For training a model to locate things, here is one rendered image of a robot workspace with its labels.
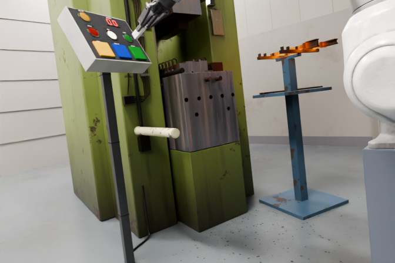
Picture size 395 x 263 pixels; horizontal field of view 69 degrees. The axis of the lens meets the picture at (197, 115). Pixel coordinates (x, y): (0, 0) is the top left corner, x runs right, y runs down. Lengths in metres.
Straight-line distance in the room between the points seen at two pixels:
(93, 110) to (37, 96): 3.08
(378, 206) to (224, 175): 1.13
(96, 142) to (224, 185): 0.91
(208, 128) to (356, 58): 1.25
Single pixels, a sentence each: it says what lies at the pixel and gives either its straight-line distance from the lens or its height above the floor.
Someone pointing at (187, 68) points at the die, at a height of 0.95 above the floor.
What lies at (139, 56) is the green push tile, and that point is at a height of 0.99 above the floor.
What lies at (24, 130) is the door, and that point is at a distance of 5.03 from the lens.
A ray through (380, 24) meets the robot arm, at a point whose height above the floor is 0.85.
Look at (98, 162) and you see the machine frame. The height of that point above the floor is 0.41.
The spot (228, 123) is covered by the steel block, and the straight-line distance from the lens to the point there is 1.79.
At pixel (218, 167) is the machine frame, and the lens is 1.76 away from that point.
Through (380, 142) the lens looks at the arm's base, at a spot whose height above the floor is 0.61.
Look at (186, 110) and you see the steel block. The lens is 1.61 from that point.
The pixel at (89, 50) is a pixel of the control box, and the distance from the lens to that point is 1.23.
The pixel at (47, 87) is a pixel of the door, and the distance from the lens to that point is 5.17.
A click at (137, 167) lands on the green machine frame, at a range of 1.72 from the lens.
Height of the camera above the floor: 0.76
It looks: 3 degrees down
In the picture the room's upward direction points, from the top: 6 degrees counter-clockwise
